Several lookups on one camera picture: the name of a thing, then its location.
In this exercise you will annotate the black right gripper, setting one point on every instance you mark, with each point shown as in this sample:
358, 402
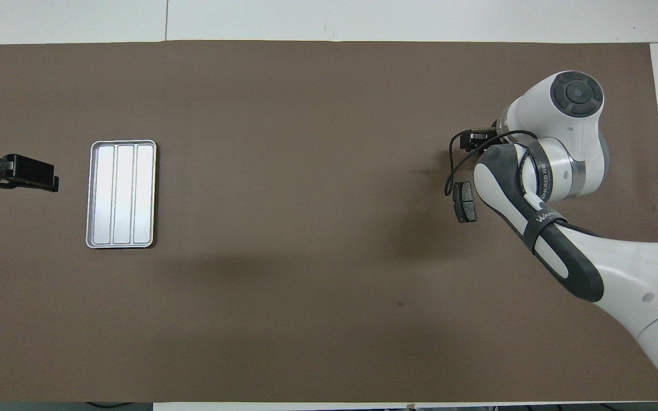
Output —
484, 141

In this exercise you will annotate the silver metal tray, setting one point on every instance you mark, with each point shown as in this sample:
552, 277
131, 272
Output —
120, 194

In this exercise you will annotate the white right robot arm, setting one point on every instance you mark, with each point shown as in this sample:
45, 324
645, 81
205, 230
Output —
649, 285

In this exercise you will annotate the dark grey rectangular brake pad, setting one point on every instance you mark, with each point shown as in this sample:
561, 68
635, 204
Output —
465, 202

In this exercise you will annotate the brown table mat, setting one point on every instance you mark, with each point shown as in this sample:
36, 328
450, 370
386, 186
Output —
306, 285

